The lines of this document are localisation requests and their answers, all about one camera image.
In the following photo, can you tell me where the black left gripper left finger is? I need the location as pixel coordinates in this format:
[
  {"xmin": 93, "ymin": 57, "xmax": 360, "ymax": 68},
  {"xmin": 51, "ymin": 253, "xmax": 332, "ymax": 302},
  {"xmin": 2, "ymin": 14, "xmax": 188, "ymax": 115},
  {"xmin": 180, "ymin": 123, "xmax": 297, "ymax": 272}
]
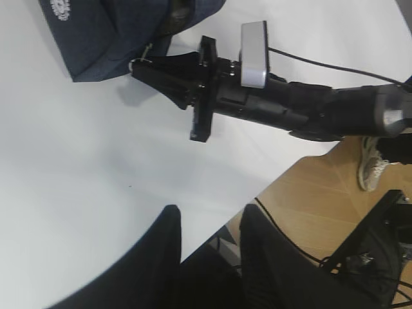
[{"xmin": 51, "ymin": 205, "xmax": 182, "ymax": 308}]

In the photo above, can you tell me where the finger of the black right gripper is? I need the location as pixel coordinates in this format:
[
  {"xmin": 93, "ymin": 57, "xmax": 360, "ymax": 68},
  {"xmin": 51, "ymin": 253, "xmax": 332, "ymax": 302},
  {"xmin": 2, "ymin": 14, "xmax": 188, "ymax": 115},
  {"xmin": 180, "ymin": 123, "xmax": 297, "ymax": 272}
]
[
  {"xmin": 129, "ymin": 51, "xmax": 201, "ymax": 84},
  {"xmin": 131, "ymin": 72, "xmax": 196, "ymax": 110}
]

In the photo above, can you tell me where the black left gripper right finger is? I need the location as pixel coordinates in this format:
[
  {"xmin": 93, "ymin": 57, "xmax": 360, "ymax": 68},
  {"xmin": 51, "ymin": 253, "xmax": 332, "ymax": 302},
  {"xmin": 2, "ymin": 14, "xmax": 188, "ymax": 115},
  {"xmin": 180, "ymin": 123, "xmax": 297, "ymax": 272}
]
[{"xmin": 240, "ymin": 204, "xmax": 396, "ymax": 308}]

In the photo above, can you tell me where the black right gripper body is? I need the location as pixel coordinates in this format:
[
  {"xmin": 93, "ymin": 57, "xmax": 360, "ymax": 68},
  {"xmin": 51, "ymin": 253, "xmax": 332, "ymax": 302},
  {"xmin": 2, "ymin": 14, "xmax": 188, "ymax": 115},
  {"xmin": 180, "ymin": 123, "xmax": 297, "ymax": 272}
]
[{"xmin": 189, "ymin": 36, "xmax": 220, "ymax": 142}]

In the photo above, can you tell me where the navy blue lunch bag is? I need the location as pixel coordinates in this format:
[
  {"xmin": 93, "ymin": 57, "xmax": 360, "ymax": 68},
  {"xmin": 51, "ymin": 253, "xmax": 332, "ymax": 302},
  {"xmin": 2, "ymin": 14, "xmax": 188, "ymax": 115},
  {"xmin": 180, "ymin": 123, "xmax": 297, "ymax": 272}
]
[{"xmin": 39, "ymin": 0, "xmax": 225, "ymax": 82}]

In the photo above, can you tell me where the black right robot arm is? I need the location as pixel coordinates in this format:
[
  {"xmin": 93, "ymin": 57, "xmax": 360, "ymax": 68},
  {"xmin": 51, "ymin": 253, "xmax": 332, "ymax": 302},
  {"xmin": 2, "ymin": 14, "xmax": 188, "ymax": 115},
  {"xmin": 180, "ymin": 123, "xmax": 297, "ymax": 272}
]
[{"xmin": 129, "ymin": 36, "xmax": 411, "ymax": 142}]

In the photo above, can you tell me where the white sneaker shoe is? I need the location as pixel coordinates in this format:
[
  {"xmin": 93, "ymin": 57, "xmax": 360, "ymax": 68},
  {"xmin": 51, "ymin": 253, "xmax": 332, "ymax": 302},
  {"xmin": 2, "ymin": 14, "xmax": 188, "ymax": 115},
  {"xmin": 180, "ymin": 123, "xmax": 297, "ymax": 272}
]
[{"xmin": 357, "ymin": 137, "xmax": 390, "ymax": 192}]

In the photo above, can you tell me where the black floor cable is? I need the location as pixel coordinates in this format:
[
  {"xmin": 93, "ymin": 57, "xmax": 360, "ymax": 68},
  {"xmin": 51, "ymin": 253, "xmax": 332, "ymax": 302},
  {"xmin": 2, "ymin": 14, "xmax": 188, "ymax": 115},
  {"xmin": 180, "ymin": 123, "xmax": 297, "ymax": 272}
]
[{"xmin": 253, "ymin": 196, "xmax": 326, "ymax": 268}]

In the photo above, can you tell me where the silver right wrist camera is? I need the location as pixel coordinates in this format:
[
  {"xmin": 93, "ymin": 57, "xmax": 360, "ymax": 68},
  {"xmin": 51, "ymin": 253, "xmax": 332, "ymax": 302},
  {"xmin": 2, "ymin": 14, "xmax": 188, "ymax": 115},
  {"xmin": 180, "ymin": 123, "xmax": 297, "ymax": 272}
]
[{"xmin": 240, "ymin": 21, "xmax": 269, "ymax": 89}]

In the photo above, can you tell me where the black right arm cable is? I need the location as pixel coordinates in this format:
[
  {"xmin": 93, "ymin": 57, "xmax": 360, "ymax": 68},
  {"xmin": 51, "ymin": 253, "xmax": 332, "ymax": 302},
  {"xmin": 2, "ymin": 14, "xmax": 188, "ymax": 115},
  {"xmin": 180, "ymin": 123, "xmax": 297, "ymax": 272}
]
[{"xmin": 267, "ymin": 46, "xmax": 412, "ymax": 88}]

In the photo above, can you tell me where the black metal stand frame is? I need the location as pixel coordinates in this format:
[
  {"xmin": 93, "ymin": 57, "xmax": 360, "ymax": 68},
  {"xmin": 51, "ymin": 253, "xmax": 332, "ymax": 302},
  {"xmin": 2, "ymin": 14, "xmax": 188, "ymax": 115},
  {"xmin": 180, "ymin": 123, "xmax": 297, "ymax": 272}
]
[{"xmin": 321, "ymin": 190, "xmax": 411, "ymax": 308}]

